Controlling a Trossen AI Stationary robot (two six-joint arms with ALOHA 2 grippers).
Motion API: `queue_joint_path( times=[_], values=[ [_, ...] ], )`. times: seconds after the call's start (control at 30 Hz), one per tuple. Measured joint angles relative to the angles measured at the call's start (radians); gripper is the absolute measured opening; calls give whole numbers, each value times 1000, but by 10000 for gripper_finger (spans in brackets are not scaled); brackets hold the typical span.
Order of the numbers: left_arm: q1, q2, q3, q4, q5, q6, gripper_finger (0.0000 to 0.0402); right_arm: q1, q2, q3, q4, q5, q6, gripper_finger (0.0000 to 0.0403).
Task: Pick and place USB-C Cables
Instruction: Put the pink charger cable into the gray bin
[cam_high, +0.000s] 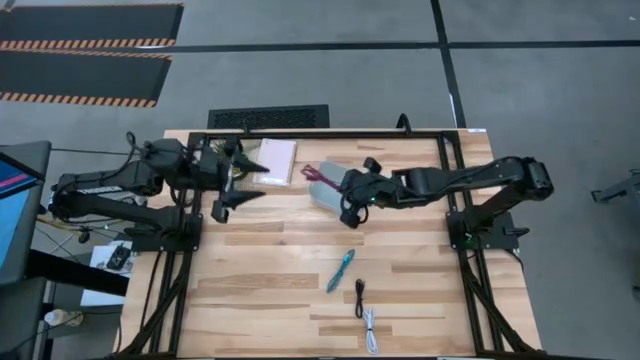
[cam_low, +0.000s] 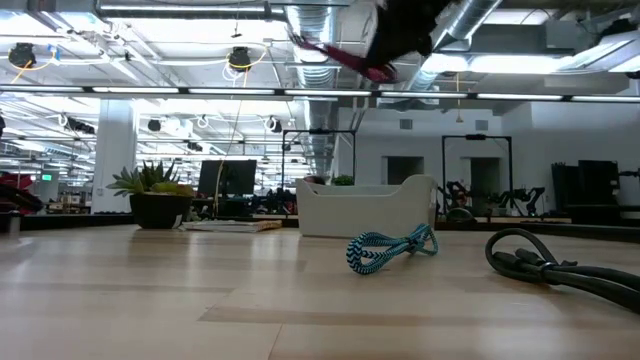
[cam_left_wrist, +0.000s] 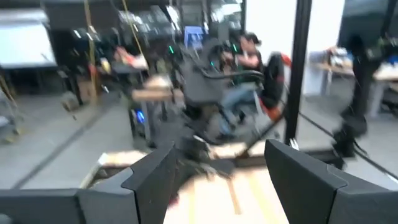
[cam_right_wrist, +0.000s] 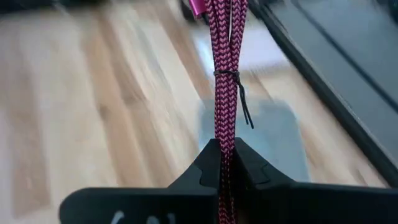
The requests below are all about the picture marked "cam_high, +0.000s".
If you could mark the white paper sheet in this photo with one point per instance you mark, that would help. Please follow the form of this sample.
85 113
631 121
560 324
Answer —
98 256

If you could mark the grey plastic bin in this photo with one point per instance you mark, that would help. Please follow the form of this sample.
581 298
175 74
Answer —
322 198

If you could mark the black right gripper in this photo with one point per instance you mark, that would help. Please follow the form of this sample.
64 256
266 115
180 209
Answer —
370 192

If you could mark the black side desk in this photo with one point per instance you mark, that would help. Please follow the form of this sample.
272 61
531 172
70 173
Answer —
75 272

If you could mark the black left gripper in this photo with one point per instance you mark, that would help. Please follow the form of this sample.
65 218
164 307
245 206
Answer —
215 170

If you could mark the small black device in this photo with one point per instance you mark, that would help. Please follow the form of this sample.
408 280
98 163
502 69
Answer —
119 257

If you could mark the potted succulent plant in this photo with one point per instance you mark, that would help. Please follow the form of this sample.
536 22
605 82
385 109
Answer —
218 146

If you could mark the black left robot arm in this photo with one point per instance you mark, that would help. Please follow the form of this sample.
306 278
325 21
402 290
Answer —
110 208

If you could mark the black floor vent grate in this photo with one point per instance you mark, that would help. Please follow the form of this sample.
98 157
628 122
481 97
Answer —
270 117

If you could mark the black hazard-striped floor mat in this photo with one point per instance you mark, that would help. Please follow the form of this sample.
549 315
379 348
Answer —
80 75
90 22

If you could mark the white rectangular notebook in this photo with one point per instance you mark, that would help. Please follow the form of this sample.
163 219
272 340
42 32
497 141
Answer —
277 160

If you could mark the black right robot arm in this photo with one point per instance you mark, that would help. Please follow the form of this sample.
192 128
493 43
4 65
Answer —
450 177

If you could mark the computer monitor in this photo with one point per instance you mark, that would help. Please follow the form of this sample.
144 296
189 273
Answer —
20 200

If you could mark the clear plastic bottle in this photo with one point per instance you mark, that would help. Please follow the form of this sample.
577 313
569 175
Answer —
57 317

